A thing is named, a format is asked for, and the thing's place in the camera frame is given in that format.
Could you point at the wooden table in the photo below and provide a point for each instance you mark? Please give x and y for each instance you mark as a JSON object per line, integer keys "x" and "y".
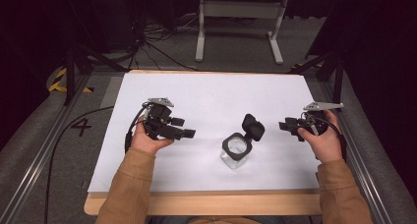
{"x": 209, "y": 202}

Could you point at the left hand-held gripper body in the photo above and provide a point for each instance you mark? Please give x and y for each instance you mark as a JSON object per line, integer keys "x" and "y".
{"x": 159, "y": 114}

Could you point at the white table mat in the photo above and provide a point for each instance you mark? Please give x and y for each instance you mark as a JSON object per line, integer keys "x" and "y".
{"x": 209, "y": 96}

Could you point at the clear jar with black lid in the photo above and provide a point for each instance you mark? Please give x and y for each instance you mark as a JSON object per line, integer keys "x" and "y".
{"x": 236, "y": 150}

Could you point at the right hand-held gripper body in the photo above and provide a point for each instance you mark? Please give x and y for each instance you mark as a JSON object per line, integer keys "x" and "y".
{"x": 316, "y": 121}

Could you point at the person's left hand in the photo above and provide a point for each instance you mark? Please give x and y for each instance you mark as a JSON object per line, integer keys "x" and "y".
{"x": 146, "y": 142}

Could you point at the person's tan clothing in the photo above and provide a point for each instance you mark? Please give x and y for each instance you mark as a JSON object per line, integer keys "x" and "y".
{"x": 226, "y": 220}

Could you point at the black metal stand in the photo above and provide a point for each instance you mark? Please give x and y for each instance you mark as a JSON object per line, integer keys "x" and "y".
{"x": 70, "y": 73}
{"x": 337, "y": 76}

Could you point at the aluminium rail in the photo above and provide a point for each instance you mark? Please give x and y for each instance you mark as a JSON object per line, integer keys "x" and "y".
{"x": 39, "y": 158}
{"x": 357, "y": 158}

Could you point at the person's right hand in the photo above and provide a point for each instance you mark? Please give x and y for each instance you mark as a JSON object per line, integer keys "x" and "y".
{"x": 327, "y": 147}

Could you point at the white metal stand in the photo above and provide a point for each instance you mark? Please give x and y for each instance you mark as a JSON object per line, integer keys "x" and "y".
{"x": 241, "y": 9}

